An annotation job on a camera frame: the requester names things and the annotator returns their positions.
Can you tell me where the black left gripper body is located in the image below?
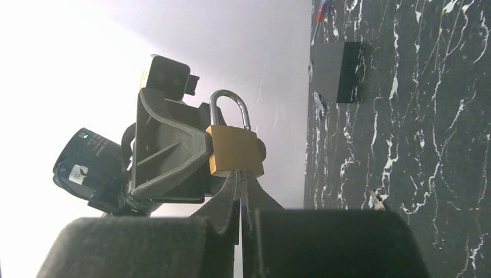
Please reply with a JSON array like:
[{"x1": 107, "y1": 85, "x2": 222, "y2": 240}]
[{"x1": 122, "y1": 100, "x2": 231, "y2": 215}]

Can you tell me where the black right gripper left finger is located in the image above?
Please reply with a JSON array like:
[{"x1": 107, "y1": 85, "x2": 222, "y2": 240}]
[{"x1": 38, "y1": 171, "x2": 241, "y2": 277}]

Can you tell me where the red blue small screwdriver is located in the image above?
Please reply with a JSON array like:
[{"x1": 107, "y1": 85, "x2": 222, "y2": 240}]
[{"x1": 310, "y1": 0, "x2": 332, "y2": 46}]

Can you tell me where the brass padlock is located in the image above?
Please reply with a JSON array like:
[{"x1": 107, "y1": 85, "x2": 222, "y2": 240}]
[{"x1": 206, "y1": 89, "x2": 265, "y2": 177}]

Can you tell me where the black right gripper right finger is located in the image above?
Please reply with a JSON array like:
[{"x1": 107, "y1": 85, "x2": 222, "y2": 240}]
[{"x1": 240, "y1": 171, "x2": 430, "y2": 277}]

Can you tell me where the small silver key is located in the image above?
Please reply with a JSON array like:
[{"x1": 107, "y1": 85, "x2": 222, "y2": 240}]
[{"x1": 370, "y1": 190, "x2": 387, "y2": 211}]

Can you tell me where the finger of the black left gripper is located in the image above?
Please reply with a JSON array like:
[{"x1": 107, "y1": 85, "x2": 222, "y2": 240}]
[
  {"x1": 130, "y1": 88, "x2": 212, "y2": 200},
  {"x1": 255, "y1": 138, "x2": 267, "y2": 162}
]

